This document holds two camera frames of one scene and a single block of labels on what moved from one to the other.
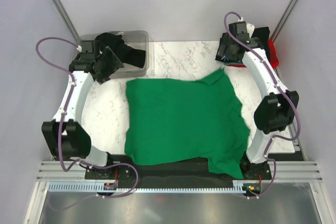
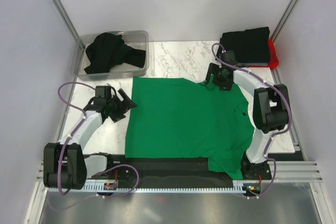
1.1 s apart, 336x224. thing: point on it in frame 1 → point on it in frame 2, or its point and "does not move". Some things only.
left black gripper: [113, 64] → [126, 105]
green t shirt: [174, 121] does not move
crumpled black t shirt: [126, 53] does not move
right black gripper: [229, 41] → [213, 68]
